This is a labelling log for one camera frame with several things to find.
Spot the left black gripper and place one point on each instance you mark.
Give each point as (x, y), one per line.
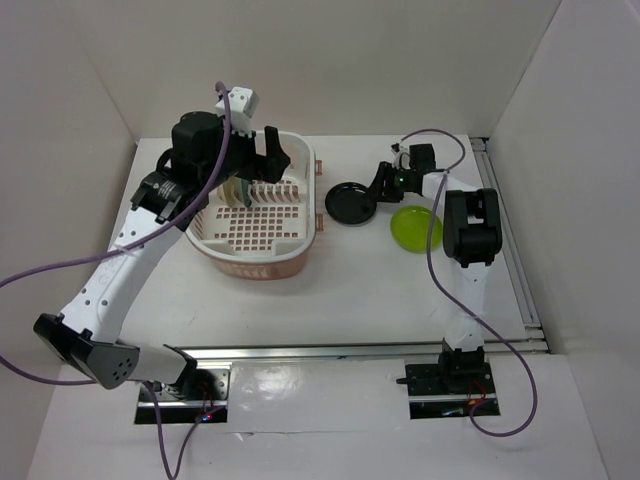
(264, 167)

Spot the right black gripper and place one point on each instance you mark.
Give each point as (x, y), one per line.
(386, 193)

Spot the black glossy plate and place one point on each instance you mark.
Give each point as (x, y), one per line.
(349, 203)

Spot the blue floral patterned plate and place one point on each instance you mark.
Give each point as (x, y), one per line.
(245, 193)

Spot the lime green plate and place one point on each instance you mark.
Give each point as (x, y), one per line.
(409, 228)

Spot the cream plate with black patch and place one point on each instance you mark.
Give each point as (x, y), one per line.
(228, 189)

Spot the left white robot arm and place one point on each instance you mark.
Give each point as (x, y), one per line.
(203, 155)

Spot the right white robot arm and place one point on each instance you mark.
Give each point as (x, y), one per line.
(471, 239)

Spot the white plastic dish rack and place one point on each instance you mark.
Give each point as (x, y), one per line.
(270, 240)

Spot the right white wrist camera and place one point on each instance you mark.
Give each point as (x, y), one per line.
(401, 159)

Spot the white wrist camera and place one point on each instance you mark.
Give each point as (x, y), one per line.
(243, 103)
(401, 159)

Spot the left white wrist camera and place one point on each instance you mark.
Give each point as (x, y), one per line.
(243, 103)

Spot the right side aluminium rail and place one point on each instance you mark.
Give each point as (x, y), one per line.
(533, 337)

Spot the aluminium rail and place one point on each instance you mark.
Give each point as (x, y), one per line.
(315, 352)
(533, 337)

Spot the front aluminium rail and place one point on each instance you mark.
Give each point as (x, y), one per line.
(315, 352)

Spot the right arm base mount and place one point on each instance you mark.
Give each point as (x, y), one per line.
(451, 387)

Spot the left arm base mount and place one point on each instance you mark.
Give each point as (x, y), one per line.
(204, 397)

